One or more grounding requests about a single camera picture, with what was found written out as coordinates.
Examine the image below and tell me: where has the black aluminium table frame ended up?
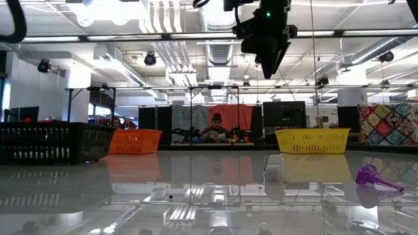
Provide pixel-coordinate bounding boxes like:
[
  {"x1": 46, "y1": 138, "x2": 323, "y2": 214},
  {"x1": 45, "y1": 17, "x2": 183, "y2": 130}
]
[{"x1": 159, "y1": 144, "x2": 418, "y2": 155}]

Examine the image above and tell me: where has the black slotted plastic basket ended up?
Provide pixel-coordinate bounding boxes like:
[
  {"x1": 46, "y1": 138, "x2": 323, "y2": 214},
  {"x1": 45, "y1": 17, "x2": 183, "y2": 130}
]
[{"x1": 0, "y1": 121, "x2": 116, "y2": 165}]

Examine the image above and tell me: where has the grey cloth backdrop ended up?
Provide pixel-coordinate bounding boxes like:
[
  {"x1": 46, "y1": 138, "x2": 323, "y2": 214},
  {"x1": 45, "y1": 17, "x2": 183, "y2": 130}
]
[{"x1": 171, "y1": 104, "x2": 210, "y2": 144}]

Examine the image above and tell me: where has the ribbed ventilation duct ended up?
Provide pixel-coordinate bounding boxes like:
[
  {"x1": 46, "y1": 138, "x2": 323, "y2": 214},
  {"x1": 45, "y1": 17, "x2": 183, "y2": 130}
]
[{"x1": 204, "y1": 42, "x2": 234, "y2": 67}]

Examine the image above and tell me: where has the dark monitor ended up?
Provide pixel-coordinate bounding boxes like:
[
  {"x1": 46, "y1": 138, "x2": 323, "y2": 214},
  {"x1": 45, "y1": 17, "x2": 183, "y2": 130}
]
[{"x1": 3, "y1": 106, "x2": 40, "y2": 123}]

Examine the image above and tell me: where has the silver round air duct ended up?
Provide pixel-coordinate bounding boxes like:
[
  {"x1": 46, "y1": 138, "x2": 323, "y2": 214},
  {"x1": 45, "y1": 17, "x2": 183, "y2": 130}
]
[{"x1": 351, "y1": 37, "x2": 406, "y2": 65}]

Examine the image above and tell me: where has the yellow slotted plastic basket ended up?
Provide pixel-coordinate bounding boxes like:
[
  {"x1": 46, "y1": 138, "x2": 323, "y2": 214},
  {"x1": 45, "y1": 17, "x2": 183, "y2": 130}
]
[{"x1": 274, "y1": 127, "x2": 351, "y2": 155}]

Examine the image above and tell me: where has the background wooden workbench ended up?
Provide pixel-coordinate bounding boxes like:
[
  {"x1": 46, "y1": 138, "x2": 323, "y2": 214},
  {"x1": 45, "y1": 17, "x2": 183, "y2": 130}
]
[{"x1": 170, "y1": 142, "x2": 255, "y2": 147}]

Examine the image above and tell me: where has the black partition panel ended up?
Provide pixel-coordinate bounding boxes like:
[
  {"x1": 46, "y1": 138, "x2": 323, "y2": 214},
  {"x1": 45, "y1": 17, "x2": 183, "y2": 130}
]
[{"x1": 138, "y1": 106, "x2": 173, "y2": 146}]

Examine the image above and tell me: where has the thin hanging cable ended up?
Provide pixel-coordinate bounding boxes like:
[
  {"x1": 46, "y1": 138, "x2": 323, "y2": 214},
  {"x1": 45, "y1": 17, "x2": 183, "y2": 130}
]
[{"x1": 308, "y1": 0, "x2": 321, "y2": 129}]

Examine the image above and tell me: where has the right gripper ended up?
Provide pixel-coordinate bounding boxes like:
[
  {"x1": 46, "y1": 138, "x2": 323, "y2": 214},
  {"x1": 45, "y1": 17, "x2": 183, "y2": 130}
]
[{"x1": 233, "y1": 0, "x2": 298, "y2": 80}]

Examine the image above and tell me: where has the orange cloth backdrop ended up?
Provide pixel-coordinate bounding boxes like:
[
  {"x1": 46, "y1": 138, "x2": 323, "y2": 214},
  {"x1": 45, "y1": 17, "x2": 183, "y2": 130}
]
[{"x1": 208, "y1": 104, "x2": 254, "y2": 144}]

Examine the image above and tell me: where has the long ceiling light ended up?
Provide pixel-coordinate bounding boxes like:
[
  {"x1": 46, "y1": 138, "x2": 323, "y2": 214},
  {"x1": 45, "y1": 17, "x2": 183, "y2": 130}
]
[
  {"x1": 342, "y1": 29, "x2": 418, "y2": 36},
  {"x1": 295, "y1": 31, "x2": 336, "y2": 37},
  {"x1": 169, "y1": 31, "x2": 236, "y2": 39},
  {"x1": 22, "y1": 36, "x2": 81, "y2": 43}
]

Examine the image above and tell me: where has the purple witch hat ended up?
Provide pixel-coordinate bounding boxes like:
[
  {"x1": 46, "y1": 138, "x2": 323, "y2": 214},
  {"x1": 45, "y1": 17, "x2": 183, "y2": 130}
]
[{"x1": 355, "y1": 163, "x2": 405, "y2": 193}]

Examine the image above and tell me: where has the black metal frame stand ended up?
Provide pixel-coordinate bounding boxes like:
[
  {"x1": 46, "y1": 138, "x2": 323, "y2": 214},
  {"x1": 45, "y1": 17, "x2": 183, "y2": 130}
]
[{"x1": 64, "y1": 86, "x2": 117, "y2": 125}]

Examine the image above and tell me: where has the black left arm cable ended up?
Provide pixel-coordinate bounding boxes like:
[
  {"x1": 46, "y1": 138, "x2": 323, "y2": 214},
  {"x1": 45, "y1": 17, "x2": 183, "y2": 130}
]
[{"x1": 0, "y1": 0, "x2": 27, "y2": 44}]

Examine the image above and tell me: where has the orange slotted plastic basket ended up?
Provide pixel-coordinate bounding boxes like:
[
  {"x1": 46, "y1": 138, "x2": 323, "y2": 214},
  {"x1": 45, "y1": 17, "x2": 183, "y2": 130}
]
[{"x1": 107, "y1": 129, "x2": 163, "y2": 155}]

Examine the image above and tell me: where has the colourful patchwork quilt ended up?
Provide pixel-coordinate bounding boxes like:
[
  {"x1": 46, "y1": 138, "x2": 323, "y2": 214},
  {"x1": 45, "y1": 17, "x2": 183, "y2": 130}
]
[{"x1": 358, "y1": 103, "x2": 418, "y2": 146}]

